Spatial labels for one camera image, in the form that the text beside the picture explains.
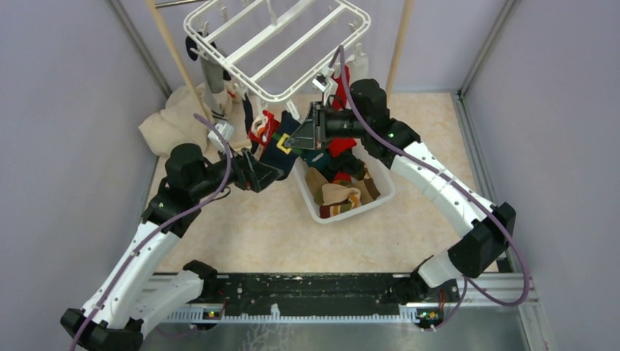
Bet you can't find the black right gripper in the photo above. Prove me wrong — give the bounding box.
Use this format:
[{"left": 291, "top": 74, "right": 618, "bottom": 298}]
[{"left": 284, "top": 102, "right": 368, "bottom": 151}]

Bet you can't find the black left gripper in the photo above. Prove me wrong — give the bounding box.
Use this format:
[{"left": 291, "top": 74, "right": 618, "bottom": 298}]
[{"left": 190, "top": 141, "right": 284, "bottom": 200}]

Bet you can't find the navy buckle christmas sock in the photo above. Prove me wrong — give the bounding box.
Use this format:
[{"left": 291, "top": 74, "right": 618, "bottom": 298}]
[{"left": 249, "top": 110, "right": 303, "bottom": 181}]

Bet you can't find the navy red sock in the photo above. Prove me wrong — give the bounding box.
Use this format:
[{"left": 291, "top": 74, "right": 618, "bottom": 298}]
[{"left": 241, "top": 94, "right": 254, "bottom": 139}]

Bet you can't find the white plastic laundry basket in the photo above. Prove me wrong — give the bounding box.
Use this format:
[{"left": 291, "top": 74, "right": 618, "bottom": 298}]
[{"left": 290, "top": 138, "right": 396, "bottom": 224}]

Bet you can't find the white plastic sock hanger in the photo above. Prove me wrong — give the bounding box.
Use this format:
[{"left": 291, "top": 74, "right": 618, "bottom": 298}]
[{"left": 183, "top": 1, "right": 371, "bottom": 103}]

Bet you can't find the red plain sock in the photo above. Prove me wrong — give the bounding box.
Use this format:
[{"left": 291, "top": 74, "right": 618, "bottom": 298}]
[{"left": 327, "top": 65, "right": 348, "bottom": 110}]

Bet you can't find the dark navy sock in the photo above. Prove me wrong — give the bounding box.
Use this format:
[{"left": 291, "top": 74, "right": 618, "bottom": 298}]
[{"left": 185, "top": 36, "right": 203, "bottom": 61}]

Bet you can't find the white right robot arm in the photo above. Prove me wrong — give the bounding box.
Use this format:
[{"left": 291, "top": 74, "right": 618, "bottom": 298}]
[{"left": 284, "top": 79, "right": 516, "bottom": 301}]

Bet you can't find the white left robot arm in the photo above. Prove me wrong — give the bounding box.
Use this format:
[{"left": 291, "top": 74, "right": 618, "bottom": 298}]
[{"left": 61, "top": 143, "right": 284, "bottom": 350}]

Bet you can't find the teal sock in basket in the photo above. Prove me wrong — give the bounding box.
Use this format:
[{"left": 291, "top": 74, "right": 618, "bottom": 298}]
[{"left": 303, "top": 150, "right": 331, "bottom": 170}]

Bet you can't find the red sock in basket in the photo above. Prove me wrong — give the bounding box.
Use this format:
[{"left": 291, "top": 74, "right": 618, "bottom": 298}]
[{"left": 327, "top": 137, "right": 358, "bottom": 158}]

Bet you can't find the brown cloth in basket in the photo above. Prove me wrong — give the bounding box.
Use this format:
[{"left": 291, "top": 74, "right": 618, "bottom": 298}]
[{"left": 305, "top": 167, "right": 381, "bottom": 205}]

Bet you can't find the white fluffy sock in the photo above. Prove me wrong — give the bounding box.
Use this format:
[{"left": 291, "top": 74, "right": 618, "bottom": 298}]
[{"left": 346, "top": 43, "right": 370, "bottom": 84}]

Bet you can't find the beige crumpled cloth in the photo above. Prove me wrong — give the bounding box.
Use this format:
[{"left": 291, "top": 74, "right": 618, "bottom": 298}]
[{"left": 139, "top": 81, "right": 241, "bottom": 157}]

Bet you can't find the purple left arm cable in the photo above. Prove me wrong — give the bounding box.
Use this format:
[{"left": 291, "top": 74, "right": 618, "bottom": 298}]
[{"left": 69, "top": 113, "right": 235, "bottom": 351}]

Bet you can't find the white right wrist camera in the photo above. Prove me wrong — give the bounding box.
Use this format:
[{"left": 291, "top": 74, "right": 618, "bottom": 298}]
[{"left": 311, "top": 74, "right": 338, "bottom": 99}]

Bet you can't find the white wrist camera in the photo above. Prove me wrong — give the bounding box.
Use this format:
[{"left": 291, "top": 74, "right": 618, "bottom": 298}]
[
  {"left": 311, "top": 74, "right": 338, "bottom": 99},
  {"left": 208, "top": 121, "right": 235, "bottom": 153}
]

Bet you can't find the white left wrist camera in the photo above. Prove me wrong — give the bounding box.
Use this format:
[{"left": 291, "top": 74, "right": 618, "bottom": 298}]
[{"left": 208, "top": 121, "right": 235, "bottom": 153}]

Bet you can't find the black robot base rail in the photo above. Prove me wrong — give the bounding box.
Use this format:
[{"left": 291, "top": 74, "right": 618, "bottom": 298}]
[{"left": 145, "top": 271, "right": 539, "bottom": 325}]

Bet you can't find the wooden drying rack frame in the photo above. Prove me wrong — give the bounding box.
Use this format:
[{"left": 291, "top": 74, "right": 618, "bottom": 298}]
[{"left": 148, "top": 1, "right": 413, "bottom": 104}]

